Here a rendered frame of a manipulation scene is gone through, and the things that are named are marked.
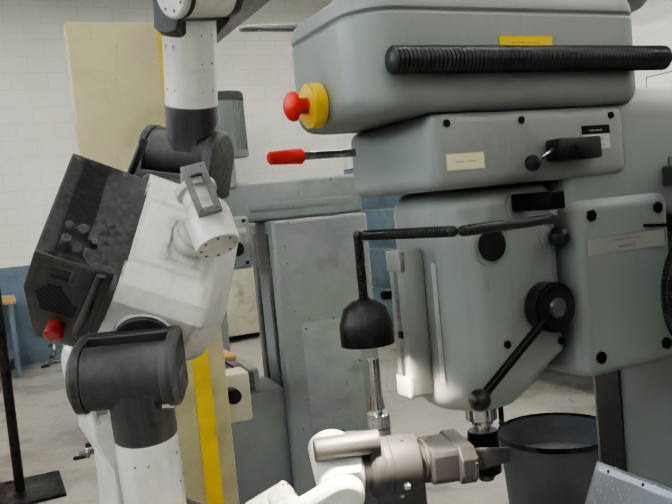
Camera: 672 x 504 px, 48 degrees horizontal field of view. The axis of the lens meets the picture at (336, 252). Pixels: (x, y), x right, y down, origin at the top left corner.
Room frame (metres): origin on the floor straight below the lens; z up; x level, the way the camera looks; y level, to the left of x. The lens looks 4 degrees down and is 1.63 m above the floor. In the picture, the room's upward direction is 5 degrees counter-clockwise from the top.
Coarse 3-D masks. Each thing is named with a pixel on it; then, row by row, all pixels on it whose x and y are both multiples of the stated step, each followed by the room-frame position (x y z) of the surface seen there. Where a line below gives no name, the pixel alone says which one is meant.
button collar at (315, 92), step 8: (304, 88) 1.04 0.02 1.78; (312, 88) 1.02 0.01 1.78; (320, 88) 1.02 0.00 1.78; (304, 96) 1.04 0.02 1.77; (312, 96) 1.02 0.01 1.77; (320, 96) 1.01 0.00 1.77; (312, 104) 1.02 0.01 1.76; (320, 104) 1.01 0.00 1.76; (328, 104) 1.02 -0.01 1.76; (312, 112) 1.02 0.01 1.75; (320, 112) 1.02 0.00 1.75; (304, 120) 1.05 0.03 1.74; (312, 120) 1.02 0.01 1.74; (320, 120) 1.02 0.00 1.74
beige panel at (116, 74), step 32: (64, 32) 2.60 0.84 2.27; (96, 32) 2.60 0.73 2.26; (128, 32) 2.65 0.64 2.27; (96, 64) 2.60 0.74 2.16; (128, 64) 2.64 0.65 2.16; (160, 64) 2.69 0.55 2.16; (96, 96) 2.59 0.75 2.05; (128, 96) 2.64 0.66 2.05; (160, 96) 2.68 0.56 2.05; (96, 128) 2.59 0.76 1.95; (128, 128) 2.63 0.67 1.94; (96, 160) 2.58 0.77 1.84; (128, 160) 2.63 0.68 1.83; (192, 384) 2.69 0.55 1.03; (224, 384) 2.73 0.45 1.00; (192, 416) 2.68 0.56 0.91; (224, 416) 2.73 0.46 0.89; (192, 448) 2.68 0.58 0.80; (224, 448) 2.72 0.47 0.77; (192, 480) 2.67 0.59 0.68; (224, 480) 2.72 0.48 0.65
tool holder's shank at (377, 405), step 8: (368, 360) 1.51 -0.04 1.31; (376, 360) 1.50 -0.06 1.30; (368, 368) 1.51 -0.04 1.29; (376, 368) 1.50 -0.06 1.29; (368, 376) 1.51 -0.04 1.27; (376, 376) 1.50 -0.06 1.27; (376, 384) 1.50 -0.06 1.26; (376, 392) 1.50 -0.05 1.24; (376, 400) 1.50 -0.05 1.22; (376, 408) 1.50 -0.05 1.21
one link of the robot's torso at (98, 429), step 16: (64, 352) 1.44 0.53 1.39; (64, 368) 1.45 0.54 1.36; (80, 416) 1.42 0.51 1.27; (96, 416) 1.37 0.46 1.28; (96, 432) 1.37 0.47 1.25; (112, 432) 1.38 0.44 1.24; (96, 448) 1.41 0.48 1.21; (112, 448) 1.38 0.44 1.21; (96, 464) 1.46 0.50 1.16; (112, 464) 1.37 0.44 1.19; (112, 480) 1.39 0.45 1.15; (112, 496) 1.40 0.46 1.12
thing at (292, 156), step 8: (272, 152) 1.11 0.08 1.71; (280, 152) 1.12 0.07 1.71; (288, 152) 1.12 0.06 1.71; (296, 152) 1.13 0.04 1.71; (304, 152) 1.13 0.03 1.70; (312, 152) 1.14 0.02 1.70; (320, 152) 1.15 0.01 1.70; (328, 152) 1.15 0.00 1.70; (336, 152) 1.16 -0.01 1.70; (344, 152) 1.16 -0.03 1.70; (352, 152) 1.17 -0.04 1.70; (272, 160) 1.11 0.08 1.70; (280, 160) 1.12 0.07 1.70; (288, 160) 1.12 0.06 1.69; (296, 160) 1.13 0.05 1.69; (304, 160) 1.14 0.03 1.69
